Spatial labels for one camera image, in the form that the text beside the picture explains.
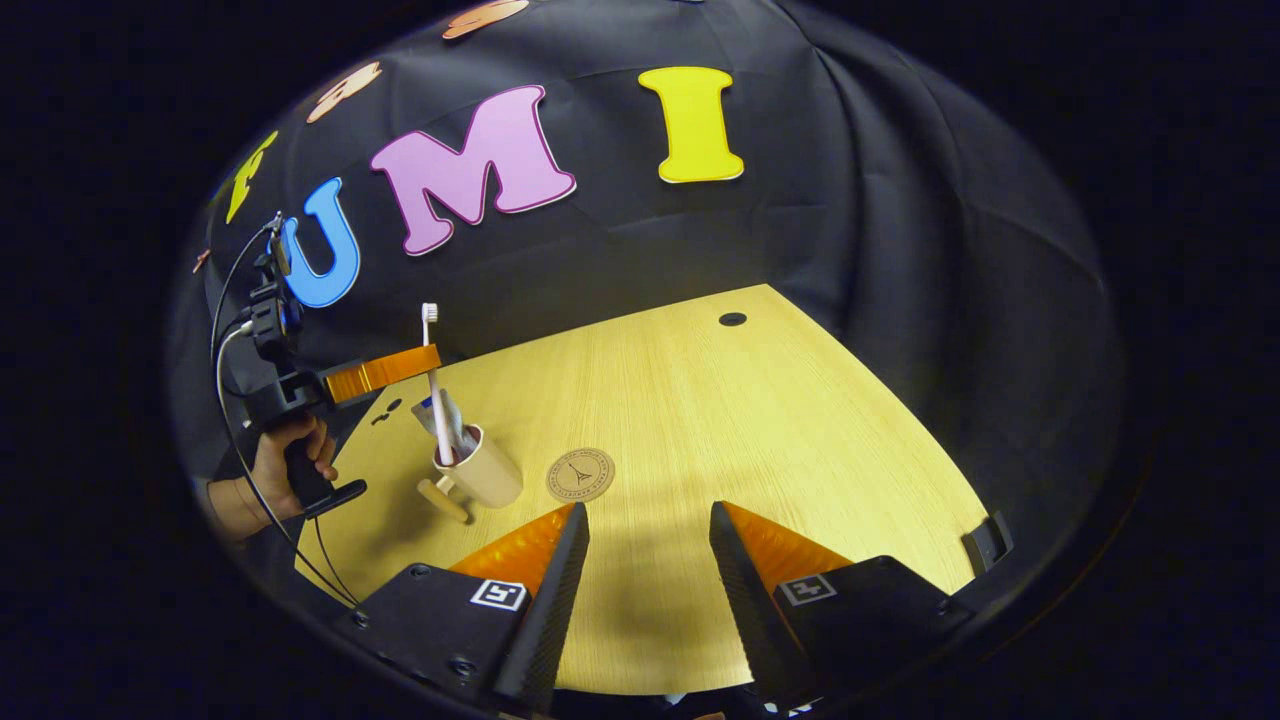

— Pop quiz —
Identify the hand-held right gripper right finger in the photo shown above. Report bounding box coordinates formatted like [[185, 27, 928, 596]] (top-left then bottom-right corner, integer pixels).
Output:
[[710, 502, 971, 706]]

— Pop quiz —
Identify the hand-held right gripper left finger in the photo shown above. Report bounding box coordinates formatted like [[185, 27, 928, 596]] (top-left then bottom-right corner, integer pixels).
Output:
[[345, 502, 591, 713]]

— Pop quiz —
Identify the pale pink toothbrush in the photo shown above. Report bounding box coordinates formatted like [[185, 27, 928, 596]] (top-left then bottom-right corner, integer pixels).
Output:
[[420, 302, 457, 467]]

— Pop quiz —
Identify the white toothpaste tube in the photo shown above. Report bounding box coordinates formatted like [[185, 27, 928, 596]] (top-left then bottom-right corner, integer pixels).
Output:
[[412, 388, 480, 462]]

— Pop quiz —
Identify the round cork coaster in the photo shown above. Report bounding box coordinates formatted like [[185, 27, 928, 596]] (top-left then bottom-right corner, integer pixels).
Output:
[[545, 447, 617, 505]]

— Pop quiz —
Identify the cream cup with handle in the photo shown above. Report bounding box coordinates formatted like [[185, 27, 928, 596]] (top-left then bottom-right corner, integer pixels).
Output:
[[416, 424, 525, 525]]

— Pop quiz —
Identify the wooden desktop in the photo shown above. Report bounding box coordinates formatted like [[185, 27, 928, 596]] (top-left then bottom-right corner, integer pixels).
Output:
[[295, 284, 991, 697]]

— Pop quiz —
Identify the black backdrop cloth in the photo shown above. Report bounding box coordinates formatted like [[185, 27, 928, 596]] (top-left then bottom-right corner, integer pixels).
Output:
[[170, 0, 1126, 621]]

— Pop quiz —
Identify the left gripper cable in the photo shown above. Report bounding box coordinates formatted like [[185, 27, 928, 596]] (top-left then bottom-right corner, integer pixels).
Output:
[[208, 222, 363, 608]]

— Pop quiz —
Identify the black desk edge bracket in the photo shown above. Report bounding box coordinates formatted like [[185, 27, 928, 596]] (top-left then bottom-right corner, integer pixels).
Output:
[[961, 511, 1014, 574]]

